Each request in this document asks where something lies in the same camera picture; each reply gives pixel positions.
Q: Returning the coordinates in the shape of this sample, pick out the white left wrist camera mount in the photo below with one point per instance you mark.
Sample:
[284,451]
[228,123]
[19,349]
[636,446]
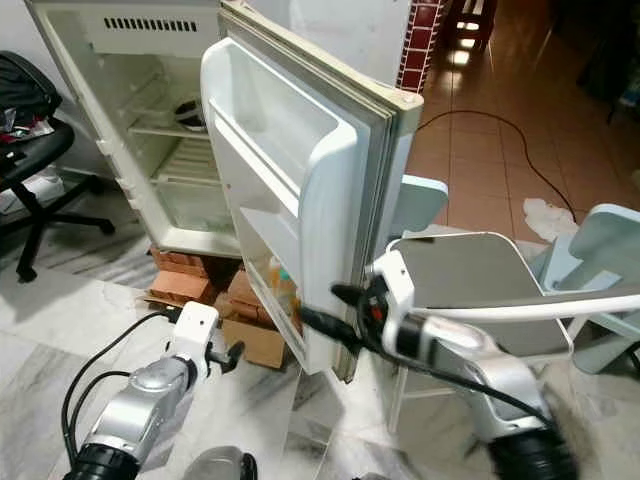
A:
[195,335]

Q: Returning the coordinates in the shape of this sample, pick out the white open fridge cabinet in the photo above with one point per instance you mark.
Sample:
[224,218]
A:
[105,120]

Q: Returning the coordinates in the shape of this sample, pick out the brown cardboard box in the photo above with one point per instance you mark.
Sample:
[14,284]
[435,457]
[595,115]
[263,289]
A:
[260,342]

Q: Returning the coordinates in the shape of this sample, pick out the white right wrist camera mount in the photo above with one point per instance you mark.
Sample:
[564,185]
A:
[396,285]

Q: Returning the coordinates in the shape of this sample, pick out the teal capped bottle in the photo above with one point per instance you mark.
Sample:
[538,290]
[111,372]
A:
[286,285]

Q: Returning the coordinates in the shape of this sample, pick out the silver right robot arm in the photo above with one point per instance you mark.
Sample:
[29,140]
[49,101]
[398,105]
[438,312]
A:
[490,365]

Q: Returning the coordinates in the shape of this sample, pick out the black bag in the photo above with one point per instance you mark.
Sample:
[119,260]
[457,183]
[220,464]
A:
[25,90]

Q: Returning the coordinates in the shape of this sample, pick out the red tiled pillar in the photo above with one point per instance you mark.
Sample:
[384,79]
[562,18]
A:
[422,45]

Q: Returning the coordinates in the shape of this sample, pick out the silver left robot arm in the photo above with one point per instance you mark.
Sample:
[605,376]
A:
[145,400]

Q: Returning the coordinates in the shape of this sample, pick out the red brick stack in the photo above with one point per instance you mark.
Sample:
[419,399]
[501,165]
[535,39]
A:
[185,280]

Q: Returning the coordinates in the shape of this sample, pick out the white fridge door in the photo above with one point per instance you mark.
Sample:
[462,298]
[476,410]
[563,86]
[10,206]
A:
[320,170]

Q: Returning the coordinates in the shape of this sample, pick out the black office chair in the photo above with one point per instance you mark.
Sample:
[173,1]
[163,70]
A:
[40,175]

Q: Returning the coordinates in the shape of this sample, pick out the white floor rag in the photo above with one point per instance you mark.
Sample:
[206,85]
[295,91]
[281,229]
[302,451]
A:
[548,220]

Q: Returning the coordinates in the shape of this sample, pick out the yellow juice bottle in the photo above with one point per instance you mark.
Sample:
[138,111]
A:
[274,273]

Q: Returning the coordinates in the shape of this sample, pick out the metal bowl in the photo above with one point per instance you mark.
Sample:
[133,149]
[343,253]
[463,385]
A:
[190,116]

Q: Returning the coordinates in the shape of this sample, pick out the white chair grey seat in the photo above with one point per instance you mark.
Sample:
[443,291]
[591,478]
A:
[480,275]

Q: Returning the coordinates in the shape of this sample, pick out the silver robot leg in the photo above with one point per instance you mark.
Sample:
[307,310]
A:
[220,466]

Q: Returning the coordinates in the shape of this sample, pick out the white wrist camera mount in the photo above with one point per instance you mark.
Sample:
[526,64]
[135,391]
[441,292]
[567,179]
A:
[195,335]
[396,285]

